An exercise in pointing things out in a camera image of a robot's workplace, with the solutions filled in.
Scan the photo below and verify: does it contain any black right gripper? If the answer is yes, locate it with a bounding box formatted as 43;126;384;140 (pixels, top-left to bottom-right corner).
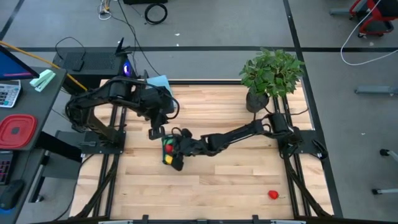
170;127;206;172

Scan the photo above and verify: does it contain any teal plastic tupperware container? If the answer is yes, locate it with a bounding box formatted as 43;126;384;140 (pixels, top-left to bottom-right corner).
160;135;185;171

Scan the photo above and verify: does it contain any light blue folded towel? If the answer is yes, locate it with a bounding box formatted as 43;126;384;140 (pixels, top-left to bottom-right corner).
146;74;175;103

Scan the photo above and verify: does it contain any black plant pot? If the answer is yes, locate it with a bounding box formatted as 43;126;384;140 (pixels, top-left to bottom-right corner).
246;90;270;113

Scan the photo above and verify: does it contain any black computer tower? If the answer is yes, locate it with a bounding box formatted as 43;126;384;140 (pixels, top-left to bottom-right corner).
52;37;137;94

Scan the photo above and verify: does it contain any green leafy plant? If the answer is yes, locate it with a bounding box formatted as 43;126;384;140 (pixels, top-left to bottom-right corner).
238;48;307;99

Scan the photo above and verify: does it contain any dark grey desk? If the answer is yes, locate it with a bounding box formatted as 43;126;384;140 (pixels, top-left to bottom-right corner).
0;67;68;224

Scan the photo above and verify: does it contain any mint green stapler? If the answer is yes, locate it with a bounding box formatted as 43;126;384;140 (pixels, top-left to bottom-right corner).
29;68;57;93

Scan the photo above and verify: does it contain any red container lid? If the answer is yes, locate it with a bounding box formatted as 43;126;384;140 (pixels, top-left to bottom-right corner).
0;113;39;150

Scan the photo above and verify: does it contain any grey desk calculator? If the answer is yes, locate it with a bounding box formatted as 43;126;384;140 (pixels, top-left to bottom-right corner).
0;80;22;109

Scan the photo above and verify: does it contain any black keyboard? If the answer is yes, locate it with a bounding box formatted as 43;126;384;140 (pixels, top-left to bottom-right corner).
0;151;14;186

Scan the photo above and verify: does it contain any black computer mouse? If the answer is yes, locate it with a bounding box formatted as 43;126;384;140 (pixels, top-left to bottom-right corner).
0;179;25;210

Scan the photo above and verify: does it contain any computer monitor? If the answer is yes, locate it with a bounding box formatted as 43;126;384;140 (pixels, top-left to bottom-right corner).
0;45;40;82

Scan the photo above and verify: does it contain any grey chair leg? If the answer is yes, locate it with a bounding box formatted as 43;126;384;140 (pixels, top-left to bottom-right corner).
355;85;398;96

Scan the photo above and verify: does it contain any black aluminium frame rail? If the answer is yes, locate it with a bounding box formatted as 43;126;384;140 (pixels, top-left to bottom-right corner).
272;95;333;218
70;104;128;218

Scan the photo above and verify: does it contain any black table edge rail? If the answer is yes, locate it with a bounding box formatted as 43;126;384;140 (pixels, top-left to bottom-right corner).
167;79;244;86

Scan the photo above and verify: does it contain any long black floor cable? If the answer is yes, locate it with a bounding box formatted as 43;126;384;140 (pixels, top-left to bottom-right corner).
117;0;161;77

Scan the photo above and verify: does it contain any black coiled cable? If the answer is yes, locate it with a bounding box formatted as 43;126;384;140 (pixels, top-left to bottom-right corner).
144;2;169;26

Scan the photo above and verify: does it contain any yellow cable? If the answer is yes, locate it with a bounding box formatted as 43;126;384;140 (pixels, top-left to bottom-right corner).
0;40;90;93

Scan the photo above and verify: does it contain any white cable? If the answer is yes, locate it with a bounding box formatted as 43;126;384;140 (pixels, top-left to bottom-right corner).
340;0;398;67

